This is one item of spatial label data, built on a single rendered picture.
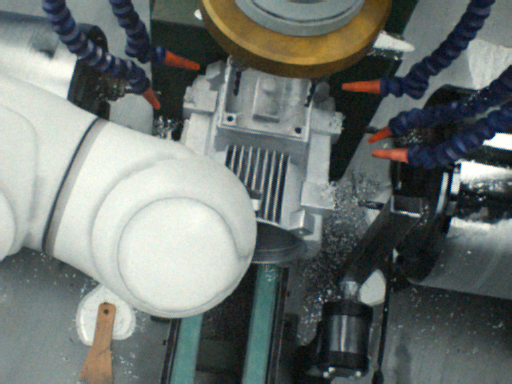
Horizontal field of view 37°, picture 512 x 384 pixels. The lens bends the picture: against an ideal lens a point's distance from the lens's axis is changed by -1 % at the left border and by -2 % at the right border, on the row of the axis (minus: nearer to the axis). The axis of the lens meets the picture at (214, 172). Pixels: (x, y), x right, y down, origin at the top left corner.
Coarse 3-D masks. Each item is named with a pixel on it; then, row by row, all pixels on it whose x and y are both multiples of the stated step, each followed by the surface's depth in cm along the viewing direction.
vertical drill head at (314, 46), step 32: (224, 0) 69; (256, 0) 66; (288, 0) 66; (320, 0) 66; (352, 0) 67; (384, 0) 70; (224, 32) 68; (256, 32) 67; (288, 32) 67; (320, 32) 67; (352, 32) 68; (256, 64) 68; (288, 64) 67; (320, 64) 67; (352, 64) 70
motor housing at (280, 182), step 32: (192, 128) 94; (224, 160) 88; (256, 160) 88; (288, 160) 88; (320, 160) 93; (288, 192) 89; (288, 224) 88; (320, 224) 91; (256, 256) 100; (288, 256) 97
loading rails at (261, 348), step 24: (264, 288) 101; (264, 312) 100; (168, 336) 97; (192, 336) 98; (264, 336) 98; (288, 336) 109; (168, 360) 96; (192, 360) 97; (216, 360) 104; (240, 360) 104; (264, 360) 97
